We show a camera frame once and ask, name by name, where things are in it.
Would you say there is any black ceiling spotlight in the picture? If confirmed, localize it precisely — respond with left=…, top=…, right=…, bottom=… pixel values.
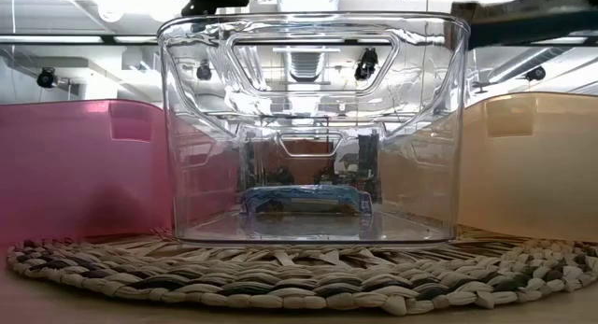
left=353, top=47, right=379, bottom=82
left=36, top=66, right=60, bottom=90
left=523, top=64, right=547, bottom=82
left=195, top=60, right=214, bottom=81

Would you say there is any ribbed ceiling vent duct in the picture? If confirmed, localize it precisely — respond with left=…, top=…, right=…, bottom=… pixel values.
left=288, top=51, right=324, bottom=82

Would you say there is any clear plastic bin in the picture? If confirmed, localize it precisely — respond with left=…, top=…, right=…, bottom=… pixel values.
left=156, top=10, right=472, bottom=249

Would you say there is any long ceiling light strip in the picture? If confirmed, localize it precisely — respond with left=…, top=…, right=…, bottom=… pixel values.
left=0, top=33, right=598, bottom=48

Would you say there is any beige plastic bin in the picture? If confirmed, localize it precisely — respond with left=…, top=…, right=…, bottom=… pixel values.
left=457, top=91, right=598, bottom=244

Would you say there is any blue granola bar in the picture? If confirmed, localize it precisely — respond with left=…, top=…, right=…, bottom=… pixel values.
left=239, top=183, right=375, bottom=218

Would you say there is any round white ceiling lamp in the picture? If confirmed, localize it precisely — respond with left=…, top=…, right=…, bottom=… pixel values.
left=95, top=0, right=125, bottom=24

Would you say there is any round woven placemat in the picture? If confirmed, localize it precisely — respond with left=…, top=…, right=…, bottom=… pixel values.
left=5, top=224, right=598, bottom=317

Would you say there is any grey ceiling duct pipe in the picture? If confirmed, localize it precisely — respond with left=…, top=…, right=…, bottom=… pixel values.
left=485, top=46, right=569, bottom=85

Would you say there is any pink plastic bin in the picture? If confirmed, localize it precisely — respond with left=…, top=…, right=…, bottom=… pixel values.
left=0, top=98, right=177, bottom=246

